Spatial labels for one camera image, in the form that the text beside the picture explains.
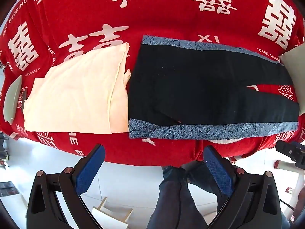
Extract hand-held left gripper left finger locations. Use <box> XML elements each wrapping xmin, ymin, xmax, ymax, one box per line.
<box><xmin>26</xmin><ymin>144</ymin><xmax>106</xmax><ymax>229</ymax></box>

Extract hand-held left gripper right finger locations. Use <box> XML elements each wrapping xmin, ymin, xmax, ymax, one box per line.
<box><xmin>202</xmin><ymin>145</ymin><xmax>283</xmax><ymax>229</ymax></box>

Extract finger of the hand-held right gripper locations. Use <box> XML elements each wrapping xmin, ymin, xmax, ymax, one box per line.
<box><xmin>276</xmin><ymin>140</ymin><xmax>305</xmax><ymax>170</ymax></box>

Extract black pants with blue trim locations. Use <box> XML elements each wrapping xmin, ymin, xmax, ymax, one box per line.
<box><xmin>128</xmin><ymin>35</ymin><xmax>300</xmax><ymax>141</ymax></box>

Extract white rack with red caps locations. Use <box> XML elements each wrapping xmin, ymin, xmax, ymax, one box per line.
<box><xmin>274</xmin><ymin>159</ymin><xmax>304</xmax><ymax>196</ymax></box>

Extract person's legs in jeans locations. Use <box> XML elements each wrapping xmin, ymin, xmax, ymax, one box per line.
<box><xmin>146</xmin><ymin>165</ymin><xmax>230</xmax><ymax>229</ymax></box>

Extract cream folded cloth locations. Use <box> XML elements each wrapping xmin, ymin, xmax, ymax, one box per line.
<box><xmin>22</xmin><ymin>42</ymin><xmax>131</xmax><ymax>134</ymax></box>

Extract red printed blanket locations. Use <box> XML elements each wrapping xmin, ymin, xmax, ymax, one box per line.
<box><xmin>0</xmin><ymin>0</ymin><xmax>305</xmax><ymax>168</ymax></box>

